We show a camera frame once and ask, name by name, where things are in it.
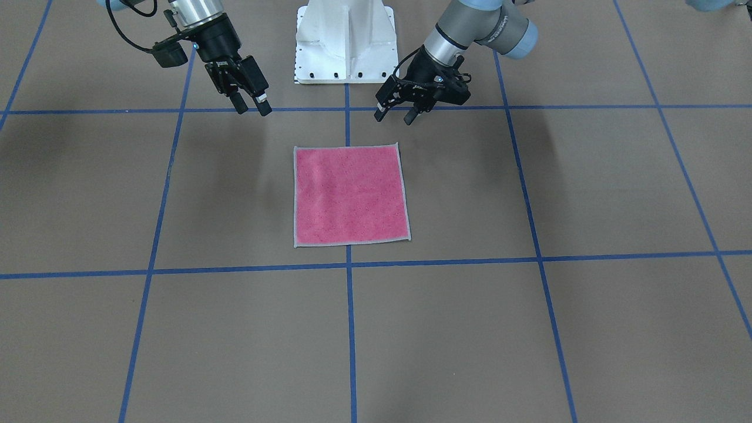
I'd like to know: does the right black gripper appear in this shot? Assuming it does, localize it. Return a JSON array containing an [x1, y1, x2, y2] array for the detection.
[[194, 16, 272, 117]]

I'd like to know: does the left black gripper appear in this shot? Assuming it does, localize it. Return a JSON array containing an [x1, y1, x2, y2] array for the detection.
[[374, 46, 472, 125]]

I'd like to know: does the pink and grey towel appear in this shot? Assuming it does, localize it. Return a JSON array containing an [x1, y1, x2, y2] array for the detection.
[[293, 143, 412, 247]]

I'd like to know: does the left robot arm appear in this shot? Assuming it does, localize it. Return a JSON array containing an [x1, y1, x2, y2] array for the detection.
[[374, 1, 750, 125]]

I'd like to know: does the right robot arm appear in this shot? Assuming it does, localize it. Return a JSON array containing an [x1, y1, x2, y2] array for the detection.
[[99, 1, 272, 117]]

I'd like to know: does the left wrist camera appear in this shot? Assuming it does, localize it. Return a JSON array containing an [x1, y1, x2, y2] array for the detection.
[[434, 80, 471, 105]]

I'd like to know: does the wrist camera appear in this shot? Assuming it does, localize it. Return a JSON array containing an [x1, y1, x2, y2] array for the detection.
[[434, 80, 471, 105], [150, 40, 188, 69]]

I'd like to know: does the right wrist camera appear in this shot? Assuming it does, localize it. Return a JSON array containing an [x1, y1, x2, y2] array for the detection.
[[150, 40, 188, 69]]

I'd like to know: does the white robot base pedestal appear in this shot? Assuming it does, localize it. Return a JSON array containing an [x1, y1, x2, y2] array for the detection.
[[294, 1, 398, 84]]

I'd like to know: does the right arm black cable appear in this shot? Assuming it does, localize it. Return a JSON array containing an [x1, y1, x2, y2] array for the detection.
[[106, 0, 171, 55]]

